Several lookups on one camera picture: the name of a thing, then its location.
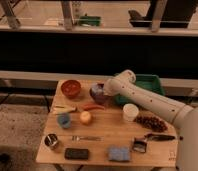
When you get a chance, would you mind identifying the light blue towel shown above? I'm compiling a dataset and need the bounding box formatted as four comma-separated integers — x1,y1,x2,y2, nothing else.
93,83,104,93

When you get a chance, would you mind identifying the purple bowl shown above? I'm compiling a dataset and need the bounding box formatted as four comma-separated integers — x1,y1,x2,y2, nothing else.
89,84,108,104

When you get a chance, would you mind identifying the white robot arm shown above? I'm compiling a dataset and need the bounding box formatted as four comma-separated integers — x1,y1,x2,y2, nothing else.
104,70,198,171

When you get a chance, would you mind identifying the red bowl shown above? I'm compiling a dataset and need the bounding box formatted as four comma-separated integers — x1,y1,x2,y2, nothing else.
61,80,81,99

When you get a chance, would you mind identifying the red chili pepper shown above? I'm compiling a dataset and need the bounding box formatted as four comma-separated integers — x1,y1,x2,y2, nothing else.
78,104,105,111

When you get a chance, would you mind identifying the yellow apple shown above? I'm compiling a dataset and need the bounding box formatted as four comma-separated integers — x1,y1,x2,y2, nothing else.
80,111,92,125

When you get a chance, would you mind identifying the white cup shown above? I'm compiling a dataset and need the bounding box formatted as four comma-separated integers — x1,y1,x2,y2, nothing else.
123,104,139,122

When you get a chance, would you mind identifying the wooden table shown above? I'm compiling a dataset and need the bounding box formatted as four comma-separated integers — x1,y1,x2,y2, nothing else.
36,80,178,167

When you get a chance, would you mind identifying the yellow banana piece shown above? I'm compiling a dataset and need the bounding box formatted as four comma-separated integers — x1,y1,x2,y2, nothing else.
52,106,77,114

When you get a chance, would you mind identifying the blue cup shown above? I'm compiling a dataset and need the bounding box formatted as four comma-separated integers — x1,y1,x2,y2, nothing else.
57,113,71,129

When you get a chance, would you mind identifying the green tray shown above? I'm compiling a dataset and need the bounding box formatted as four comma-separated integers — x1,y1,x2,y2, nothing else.
114,74,165,106

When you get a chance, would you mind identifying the silver fork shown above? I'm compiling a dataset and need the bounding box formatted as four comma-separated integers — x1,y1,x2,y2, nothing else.
72,136,101,141

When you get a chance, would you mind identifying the pile of brown raisins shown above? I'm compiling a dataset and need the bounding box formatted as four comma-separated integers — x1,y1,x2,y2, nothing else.
135,116,168,132

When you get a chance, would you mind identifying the green box on shelf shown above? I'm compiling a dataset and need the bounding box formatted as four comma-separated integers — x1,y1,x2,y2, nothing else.
78,16,101,26

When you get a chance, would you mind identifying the blue sponge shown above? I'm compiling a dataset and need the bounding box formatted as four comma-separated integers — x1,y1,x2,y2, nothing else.
108,146,130,162

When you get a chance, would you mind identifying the metal cup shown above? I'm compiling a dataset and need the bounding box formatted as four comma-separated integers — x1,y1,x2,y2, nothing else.
44,134,59,150

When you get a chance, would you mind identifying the black rectangular box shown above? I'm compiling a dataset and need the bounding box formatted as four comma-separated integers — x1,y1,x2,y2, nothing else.
64,148,89,160

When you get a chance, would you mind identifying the black handled knife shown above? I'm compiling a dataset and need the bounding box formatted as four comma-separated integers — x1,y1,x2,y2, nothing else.
145,134,175,141

